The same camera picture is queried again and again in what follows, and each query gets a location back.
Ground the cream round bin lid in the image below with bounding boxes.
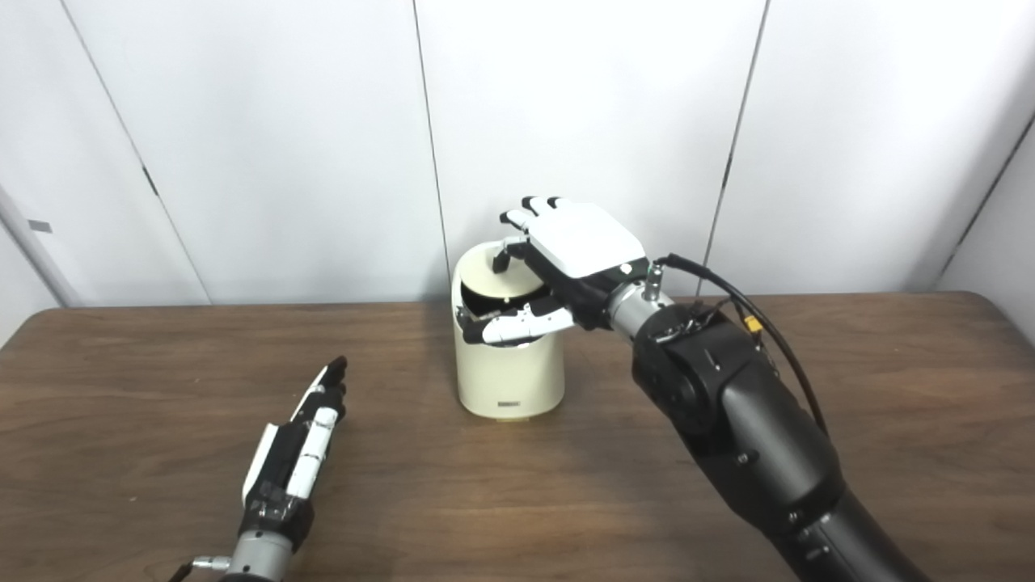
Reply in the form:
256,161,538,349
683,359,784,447
459,242,544,302

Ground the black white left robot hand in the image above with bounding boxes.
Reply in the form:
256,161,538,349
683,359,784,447
241,356,349,550

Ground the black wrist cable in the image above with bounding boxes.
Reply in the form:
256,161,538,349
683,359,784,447
647,253,830,437
168,555,231,582

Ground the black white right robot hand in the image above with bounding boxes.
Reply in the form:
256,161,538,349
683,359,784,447
461,196,652,347

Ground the black bin liner bag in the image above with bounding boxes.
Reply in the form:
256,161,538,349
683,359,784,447
459,283,559,348

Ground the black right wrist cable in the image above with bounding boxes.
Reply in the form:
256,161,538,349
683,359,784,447
647,253,830,437

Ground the cream-colored cylindrical bin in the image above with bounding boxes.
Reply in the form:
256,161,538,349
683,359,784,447
451,239,567,421

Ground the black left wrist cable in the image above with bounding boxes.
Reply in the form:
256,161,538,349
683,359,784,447
168,555,231,582

